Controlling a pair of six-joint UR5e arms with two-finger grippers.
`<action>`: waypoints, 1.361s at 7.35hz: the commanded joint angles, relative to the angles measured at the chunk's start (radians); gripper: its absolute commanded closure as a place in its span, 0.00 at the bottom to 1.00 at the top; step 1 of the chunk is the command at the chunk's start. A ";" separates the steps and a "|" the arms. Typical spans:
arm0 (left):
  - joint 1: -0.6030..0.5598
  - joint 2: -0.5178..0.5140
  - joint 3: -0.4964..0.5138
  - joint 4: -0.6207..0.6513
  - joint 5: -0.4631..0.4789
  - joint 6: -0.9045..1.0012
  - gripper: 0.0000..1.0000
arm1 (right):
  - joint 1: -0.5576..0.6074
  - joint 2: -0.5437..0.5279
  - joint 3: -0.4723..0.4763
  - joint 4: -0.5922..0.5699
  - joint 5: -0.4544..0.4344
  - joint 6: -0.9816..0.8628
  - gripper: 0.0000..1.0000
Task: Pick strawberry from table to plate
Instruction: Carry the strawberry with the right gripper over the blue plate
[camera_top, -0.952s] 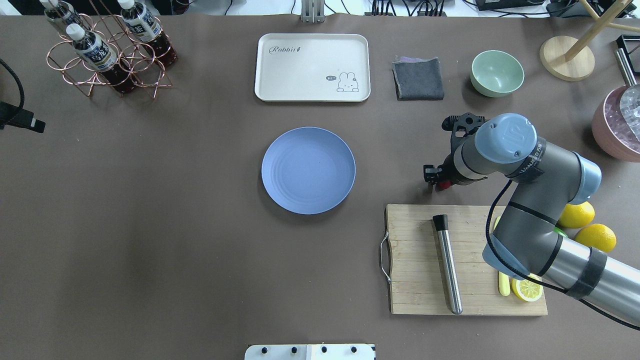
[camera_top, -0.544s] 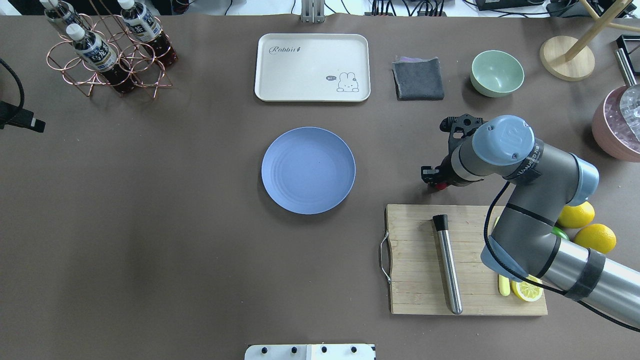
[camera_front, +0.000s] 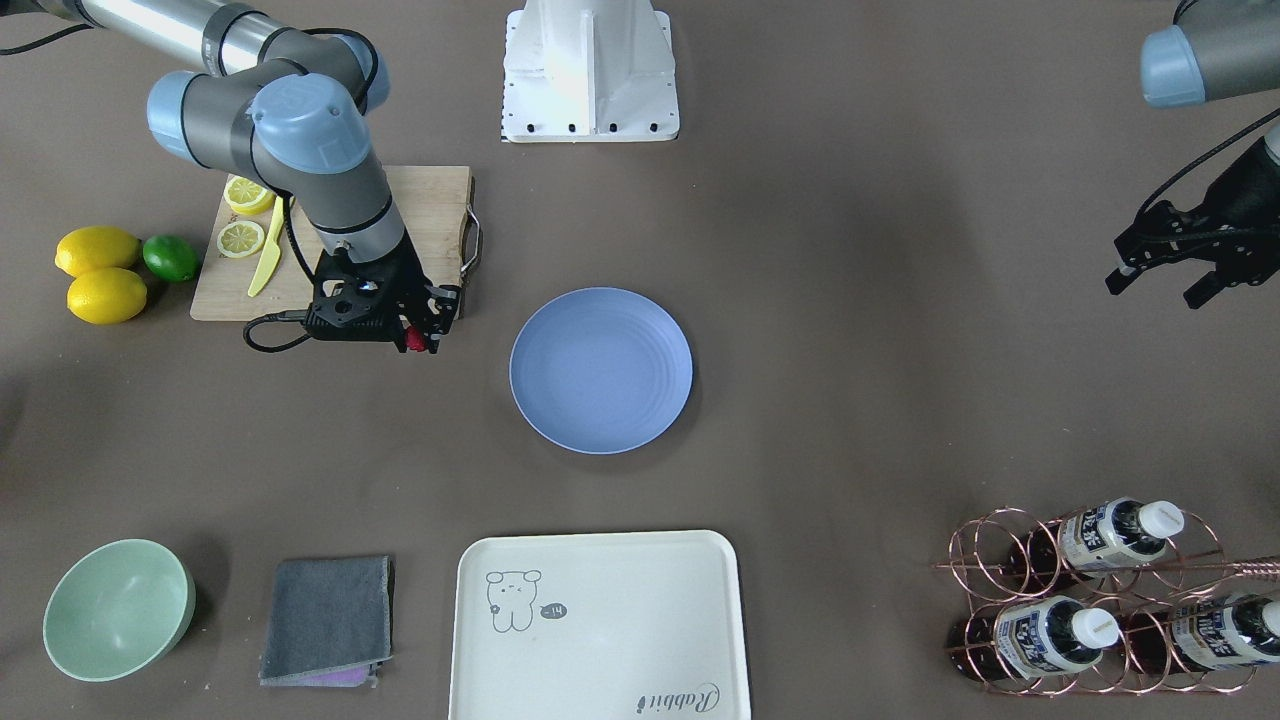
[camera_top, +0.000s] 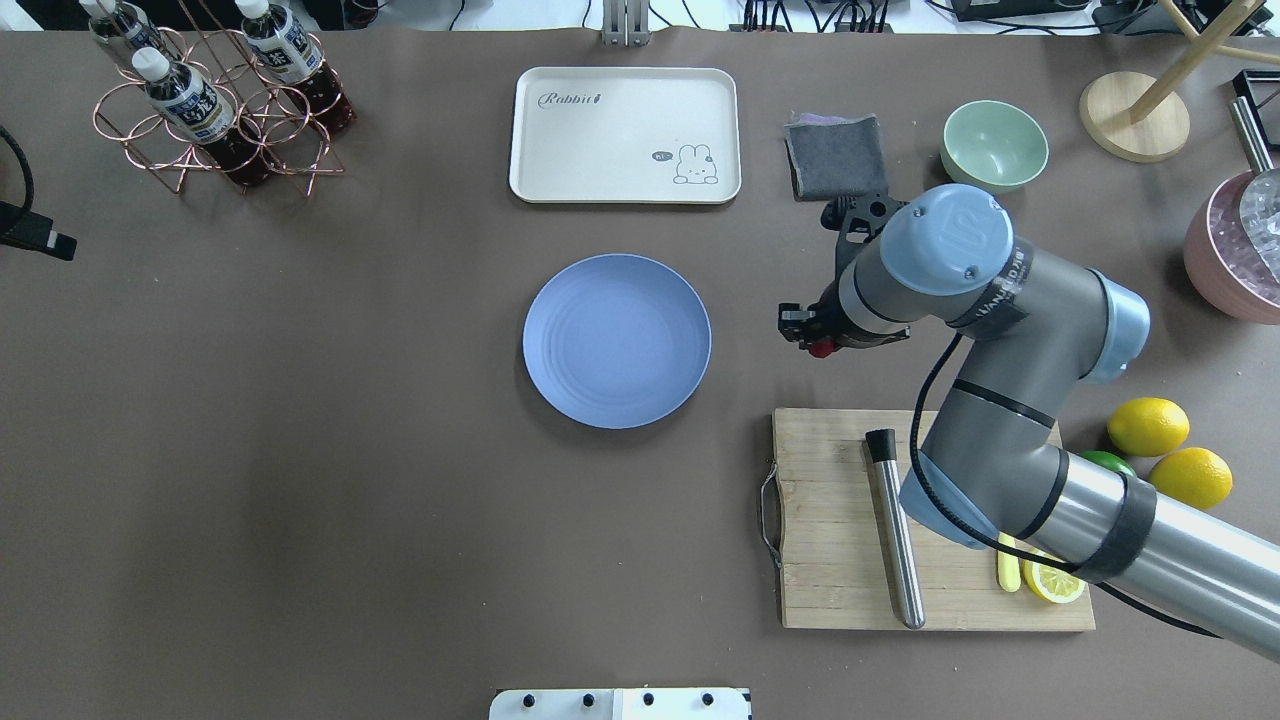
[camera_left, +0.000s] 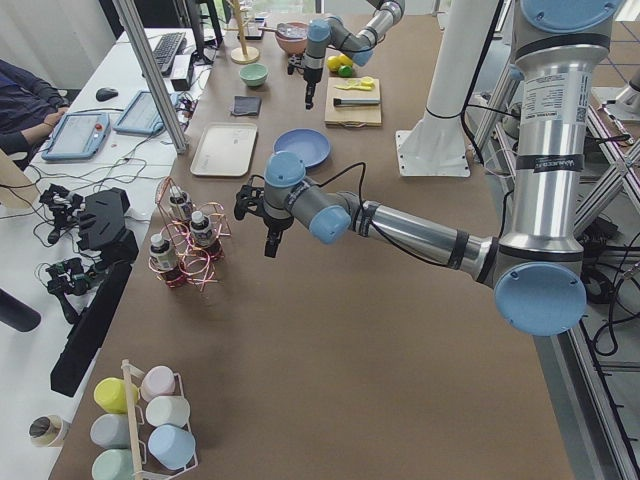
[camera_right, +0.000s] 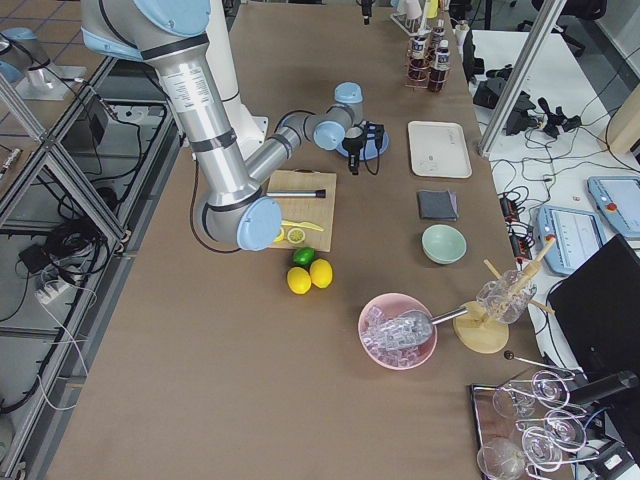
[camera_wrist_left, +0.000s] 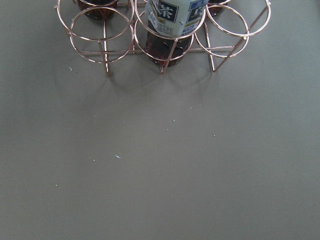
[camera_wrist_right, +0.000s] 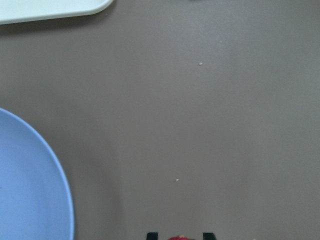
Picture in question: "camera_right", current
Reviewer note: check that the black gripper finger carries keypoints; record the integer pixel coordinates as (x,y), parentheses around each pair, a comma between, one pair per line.
(353,163)

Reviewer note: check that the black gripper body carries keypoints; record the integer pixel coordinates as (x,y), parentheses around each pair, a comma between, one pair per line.
(353,146)

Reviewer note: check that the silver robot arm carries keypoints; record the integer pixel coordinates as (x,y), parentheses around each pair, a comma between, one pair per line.
(187,44)

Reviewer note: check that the wooden cutting board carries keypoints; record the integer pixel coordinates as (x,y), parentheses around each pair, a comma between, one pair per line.
(318,211)

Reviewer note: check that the silver black knife sharpener rod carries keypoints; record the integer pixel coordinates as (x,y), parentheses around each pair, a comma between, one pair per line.
(318,193)

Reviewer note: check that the cream plastic tray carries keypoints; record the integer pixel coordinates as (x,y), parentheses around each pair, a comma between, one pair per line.
(438,149)

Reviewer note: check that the grey folded cloth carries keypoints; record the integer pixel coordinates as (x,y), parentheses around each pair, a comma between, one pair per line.
(437,205)

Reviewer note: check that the halved lemon slice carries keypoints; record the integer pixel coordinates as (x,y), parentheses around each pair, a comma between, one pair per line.
(295,235)

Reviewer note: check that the dark sauce bottle front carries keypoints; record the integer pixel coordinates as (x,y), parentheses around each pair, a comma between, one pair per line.
(440,67)

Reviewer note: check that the dark sauce bottle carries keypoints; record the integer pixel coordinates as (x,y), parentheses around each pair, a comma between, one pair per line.
(440,67)
(416,64)

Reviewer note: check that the dark sauce bottle left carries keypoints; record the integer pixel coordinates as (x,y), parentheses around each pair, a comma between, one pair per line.
(416,64)

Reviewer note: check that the green lime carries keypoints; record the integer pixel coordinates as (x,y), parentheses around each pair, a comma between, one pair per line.
(304,256)

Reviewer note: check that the yellow lemon right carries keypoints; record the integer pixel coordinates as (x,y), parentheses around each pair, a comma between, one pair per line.
(321,273)

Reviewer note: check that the yellow lemon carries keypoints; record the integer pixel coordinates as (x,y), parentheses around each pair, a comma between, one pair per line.
(298,280)
(321,273)

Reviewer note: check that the green bowl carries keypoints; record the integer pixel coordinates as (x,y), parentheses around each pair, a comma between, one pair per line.
(443,244)

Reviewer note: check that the yellow lemon left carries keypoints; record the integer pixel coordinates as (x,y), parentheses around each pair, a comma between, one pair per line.
(298,280)

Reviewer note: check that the pink bowl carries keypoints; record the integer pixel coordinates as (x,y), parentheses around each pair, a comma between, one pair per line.
(377,312)

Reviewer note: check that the metal ice scoop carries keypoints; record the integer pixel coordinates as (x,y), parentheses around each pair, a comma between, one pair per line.
(412,328)

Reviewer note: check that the clear plastic ice cubes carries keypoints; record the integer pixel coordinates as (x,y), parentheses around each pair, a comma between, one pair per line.
(400,341)

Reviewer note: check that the clear glass mug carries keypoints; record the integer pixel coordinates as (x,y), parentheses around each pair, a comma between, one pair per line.
(506,298)

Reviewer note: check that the wooden mug tree stand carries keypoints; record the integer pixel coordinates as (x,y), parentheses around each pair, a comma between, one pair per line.
(477,330)

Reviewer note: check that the blue teach pendant near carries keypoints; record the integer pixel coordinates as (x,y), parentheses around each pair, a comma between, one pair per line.
(578,234)

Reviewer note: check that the blue teach pendant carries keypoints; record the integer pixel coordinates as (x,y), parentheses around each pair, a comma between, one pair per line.
(578,234)
(617,198)

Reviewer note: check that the blue teach pendant far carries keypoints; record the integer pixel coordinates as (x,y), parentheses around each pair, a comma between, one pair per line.
(617,198)

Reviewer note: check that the black laptop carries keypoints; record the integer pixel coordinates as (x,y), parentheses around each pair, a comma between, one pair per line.
(597,309)

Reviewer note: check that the wine glass upper right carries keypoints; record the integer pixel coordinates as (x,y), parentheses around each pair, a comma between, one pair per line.
(550,389)

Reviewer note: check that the black wine glass rack tray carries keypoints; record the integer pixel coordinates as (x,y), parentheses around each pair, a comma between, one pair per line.
(557,444)

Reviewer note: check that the wine glass front left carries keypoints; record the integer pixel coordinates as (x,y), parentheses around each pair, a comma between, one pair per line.
(500,458)

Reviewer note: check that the copper wire bottle rack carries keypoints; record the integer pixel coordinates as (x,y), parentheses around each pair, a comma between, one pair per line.
(428,63)

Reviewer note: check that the aluminium frame post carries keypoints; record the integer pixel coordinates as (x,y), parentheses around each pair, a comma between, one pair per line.
(540,30)

